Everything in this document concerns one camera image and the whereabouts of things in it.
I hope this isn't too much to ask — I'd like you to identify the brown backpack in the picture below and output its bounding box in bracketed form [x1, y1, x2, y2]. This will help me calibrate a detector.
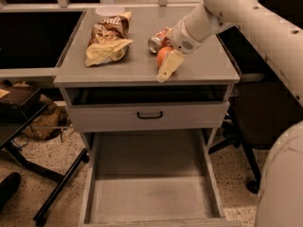
[12, 83, 70, 140]

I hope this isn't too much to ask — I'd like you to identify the black office chair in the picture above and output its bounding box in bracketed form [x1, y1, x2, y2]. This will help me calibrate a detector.
[208, 26, 303, 194]

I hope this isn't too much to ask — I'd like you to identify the brown yellow chip bag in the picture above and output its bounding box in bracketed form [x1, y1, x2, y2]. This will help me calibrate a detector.
[85, 11, 133, 67]

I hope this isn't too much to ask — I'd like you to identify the grey drawer cabinet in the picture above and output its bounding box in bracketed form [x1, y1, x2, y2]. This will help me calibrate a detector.
[53, 6, 241, 227]

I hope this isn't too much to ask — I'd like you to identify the open middle drawer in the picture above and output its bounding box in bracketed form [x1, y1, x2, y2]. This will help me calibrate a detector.
[79, 130, 241, 227]

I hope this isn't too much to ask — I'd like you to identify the orange fruit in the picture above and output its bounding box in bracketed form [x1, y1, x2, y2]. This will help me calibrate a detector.
[156, 46, 172, 67]

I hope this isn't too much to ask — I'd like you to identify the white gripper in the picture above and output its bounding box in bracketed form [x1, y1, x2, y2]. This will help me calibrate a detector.
[156, 19, 202, 82]

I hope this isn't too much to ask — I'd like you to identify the red soda can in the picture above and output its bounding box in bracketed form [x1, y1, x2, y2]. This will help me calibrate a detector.
[148, 27, 171, 54]

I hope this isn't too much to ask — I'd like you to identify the black shoe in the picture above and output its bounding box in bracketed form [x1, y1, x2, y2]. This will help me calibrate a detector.
[0, 172, 21, 212]

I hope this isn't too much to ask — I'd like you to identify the black folding table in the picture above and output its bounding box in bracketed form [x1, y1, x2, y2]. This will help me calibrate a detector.
[0, 85, 89, 227]

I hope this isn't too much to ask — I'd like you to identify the black drawer handle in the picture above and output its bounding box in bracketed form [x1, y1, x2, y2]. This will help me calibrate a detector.
[136, 111, 163, 120]

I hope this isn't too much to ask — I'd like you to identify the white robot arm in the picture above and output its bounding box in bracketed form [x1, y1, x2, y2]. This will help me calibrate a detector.
[157, 0, 303, 227]

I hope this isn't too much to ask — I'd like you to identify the closed upper drawer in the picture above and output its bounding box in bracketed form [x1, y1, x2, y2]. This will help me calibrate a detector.
[67, 101, 229, 132]

